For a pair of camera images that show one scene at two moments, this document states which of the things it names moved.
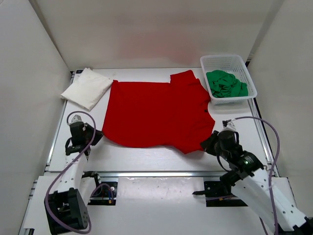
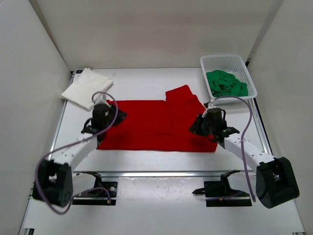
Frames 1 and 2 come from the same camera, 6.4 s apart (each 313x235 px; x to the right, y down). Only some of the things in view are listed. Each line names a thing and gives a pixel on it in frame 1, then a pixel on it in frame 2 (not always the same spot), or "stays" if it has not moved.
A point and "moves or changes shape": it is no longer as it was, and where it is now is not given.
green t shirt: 223,83 stays
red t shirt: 159,115 moves or changes shape
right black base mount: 215,196 stays
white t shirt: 88,89 stays
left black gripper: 98,134 → 120,117
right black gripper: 207,145 → 195,129
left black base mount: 105,193 stays
